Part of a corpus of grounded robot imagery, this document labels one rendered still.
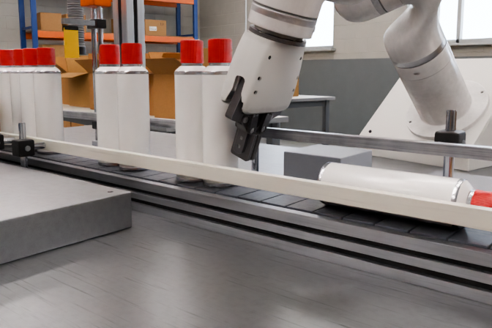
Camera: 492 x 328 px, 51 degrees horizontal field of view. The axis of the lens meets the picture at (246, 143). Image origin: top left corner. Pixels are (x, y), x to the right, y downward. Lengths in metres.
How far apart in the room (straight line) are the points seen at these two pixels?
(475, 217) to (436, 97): 0.70
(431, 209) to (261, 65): 0.26
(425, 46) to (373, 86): 6.09
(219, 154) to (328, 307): 0.30
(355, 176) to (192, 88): 0.27
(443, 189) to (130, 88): 0.50
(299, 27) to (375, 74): 6.57
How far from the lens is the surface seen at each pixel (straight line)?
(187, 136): 0.75
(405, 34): 1.13
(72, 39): 1.04
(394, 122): 1.35
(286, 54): 0.66
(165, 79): 2.82
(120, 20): 1.11
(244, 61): 0.64
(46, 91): 1.07
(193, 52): 0.75
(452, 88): 1.22
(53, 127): 1.07
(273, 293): 0.52
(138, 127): 0.85
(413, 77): 1.18
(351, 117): 7.46
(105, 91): 0.90
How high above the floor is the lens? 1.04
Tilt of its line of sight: 8 degrees down
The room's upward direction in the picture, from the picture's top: straight up
